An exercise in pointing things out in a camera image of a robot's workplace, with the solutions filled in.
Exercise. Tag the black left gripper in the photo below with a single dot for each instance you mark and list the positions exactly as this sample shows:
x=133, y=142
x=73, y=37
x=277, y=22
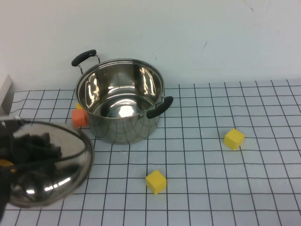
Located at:
x=33, y=148

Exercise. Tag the stainless steel pot lid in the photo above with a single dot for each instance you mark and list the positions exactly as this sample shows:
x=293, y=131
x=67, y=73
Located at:
x=70, y=169

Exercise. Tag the orange foam cube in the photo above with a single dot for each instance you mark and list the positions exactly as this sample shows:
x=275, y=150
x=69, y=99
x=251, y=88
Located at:
x=79, y=118

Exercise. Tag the small yellow foam cube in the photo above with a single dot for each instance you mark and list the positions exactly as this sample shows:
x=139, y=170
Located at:
x=79, y=106

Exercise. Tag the white grid-lined table mat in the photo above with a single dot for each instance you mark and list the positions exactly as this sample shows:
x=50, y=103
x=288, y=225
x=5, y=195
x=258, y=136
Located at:
x=211, y=188

